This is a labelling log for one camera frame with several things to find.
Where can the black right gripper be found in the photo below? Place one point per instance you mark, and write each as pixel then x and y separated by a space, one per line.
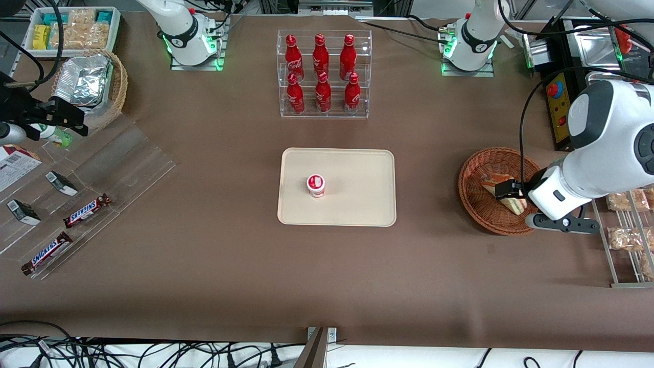
pixel 21 110

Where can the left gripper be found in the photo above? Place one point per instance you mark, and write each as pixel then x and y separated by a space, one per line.
pixel 522 189

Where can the triangle sandwich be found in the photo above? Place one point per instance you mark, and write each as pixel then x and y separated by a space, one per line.
pixel 498 195

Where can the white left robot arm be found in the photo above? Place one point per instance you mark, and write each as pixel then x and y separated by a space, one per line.
pixel 608 148

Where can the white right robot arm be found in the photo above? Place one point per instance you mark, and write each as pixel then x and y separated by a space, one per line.
pixel 184 30

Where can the brown round wicker basket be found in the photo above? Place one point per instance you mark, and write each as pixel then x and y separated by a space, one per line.
pixel 475 194

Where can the light wicker basket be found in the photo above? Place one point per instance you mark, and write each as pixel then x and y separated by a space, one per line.
pixel 116 87

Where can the beige plastic tray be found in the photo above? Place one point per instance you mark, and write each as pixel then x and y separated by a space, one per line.
pixel 357 189

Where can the red can on tray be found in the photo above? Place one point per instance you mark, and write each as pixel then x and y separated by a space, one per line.
pixel 316 185

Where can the green white-capped bottle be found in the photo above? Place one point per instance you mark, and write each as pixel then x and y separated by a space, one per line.
pixel 53 134

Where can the silver foil container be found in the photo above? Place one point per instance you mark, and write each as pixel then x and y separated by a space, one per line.
pixel 82 82

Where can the small black carton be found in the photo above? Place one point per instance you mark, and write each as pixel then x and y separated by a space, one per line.
pixel 61 183
pixel 23 212

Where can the white barcode snack box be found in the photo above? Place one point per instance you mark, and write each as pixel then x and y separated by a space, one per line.
pixel 15 166

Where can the clear acrylic stepped display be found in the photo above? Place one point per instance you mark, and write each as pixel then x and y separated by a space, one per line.
pixel 127 163

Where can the yellow snack pack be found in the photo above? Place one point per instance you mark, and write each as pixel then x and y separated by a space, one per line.
pixel 41 37

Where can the clear cracker pack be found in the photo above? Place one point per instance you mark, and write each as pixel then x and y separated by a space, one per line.
pixel 89 37
pixel 82 19

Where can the yellow emergency stop box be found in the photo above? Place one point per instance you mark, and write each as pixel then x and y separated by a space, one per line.
pixel 557 107

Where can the brown Snickers bar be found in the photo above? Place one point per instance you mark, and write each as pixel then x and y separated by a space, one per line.
pixel 87 210
pixel 47 253

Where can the teal snack pack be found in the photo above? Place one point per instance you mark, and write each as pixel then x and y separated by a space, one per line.
pixel 104 17
pixel 51 19

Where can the white plastic bin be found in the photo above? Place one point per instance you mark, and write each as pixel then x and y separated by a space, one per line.
pixel 115 30

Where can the clear bagged snack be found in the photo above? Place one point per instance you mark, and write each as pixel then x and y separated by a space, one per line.
pixel 648 266
pixel 631 199
pixel 626 238

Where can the black steel-topped appliance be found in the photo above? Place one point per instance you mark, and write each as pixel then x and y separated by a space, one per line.
pixel 592 46

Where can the red cola bottle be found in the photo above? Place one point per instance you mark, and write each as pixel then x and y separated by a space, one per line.
pixel 352 96
pixel 320 55
pixel 323 95
pixel 348 56
pixel 292 56

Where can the clear acrylic bottle rack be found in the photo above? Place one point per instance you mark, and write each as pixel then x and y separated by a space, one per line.
pixel 327 110

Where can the red cola can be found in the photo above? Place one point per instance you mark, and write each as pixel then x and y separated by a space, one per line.
pixel 295 96

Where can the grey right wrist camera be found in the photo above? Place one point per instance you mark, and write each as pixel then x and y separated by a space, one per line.
pixel 10 133

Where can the aluminium frame profile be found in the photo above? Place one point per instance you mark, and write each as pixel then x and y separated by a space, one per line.
pixel 317 351

